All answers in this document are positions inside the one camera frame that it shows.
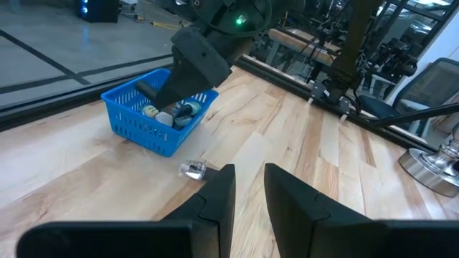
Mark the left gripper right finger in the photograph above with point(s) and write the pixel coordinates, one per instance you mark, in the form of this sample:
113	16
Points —
305	229

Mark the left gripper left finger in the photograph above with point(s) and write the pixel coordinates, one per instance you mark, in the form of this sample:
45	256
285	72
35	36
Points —
201	229

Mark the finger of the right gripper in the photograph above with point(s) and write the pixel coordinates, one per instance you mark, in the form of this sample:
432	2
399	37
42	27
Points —
238	46
197	64

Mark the teal nail polish bottle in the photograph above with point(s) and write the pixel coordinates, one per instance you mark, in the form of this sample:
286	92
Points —
193	106

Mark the blue nail polish bottle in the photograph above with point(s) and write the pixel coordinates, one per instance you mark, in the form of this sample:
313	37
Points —
183	122

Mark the white nail polish bottle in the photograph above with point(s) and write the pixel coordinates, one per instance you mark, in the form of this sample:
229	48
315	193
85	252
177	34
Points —
164	119

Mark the yellow nail polish bottle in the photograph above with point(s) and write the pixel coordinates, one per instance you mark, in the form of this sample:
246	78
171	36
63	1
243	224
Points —
150	111

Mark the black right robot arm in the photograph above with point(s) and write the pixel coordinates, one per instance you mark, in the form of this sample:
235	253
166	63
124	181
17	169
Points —
353	43

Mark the wooden workbench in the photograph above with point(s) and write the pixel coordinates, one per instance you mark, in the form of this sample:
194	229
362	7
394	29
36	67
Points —
294	41

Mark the blue plastic basket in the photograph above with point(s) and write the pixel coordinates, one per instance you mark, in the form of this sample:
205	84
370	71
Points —
136	132

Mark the black computer tower blue lights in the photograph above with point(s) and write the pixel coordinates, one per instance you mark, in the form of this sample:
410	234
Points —
100	10

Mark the silver lamp base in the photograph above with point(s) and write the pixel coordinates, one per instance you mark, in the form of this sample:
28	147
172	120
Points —
426	172

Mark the blue mesh office chair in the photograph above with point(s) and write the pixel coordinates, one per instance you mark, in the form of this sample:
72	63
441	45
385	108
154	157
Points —
434	86

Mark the black aluminium table frame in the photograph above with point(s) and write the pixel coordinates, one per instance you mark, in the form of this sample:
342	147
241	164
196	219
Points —
54	104

